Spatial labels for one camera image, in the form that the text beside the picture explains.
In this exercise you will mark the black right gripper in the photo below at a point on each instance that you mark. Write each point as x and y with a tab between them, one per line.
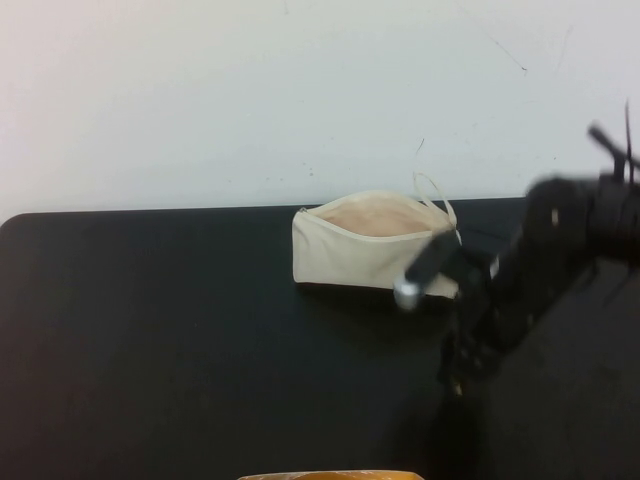
487	310

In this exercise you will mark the cream fabric pencil case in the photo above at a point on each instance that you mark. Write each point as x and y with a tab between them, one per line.
350	260

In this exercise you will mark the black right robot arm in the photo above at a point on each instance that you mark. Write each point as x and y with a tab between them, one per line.
575	220

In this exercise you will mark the orange cardboard box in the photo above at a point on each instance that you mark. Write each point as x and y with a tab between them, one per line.
325	475

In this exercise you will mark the black wrist camera silver lens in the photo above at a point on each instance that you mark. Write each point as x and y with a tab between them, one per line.
430	267

